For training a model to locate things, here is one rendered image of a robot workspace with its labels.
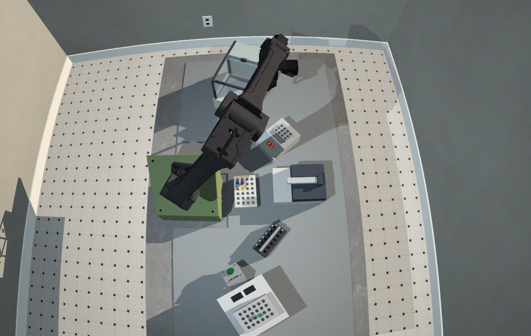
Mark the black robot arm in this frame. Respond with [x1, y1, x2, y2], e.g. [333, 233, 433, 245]
[160, 34, 298, 211]

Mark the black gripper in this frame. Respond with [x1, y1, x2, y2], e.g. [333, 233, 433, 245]
[267, 80, 277, 91]

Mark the dark grey bench mat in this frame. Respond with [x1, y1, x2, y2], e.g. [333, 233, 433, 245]
[173, 59, 354, 336]

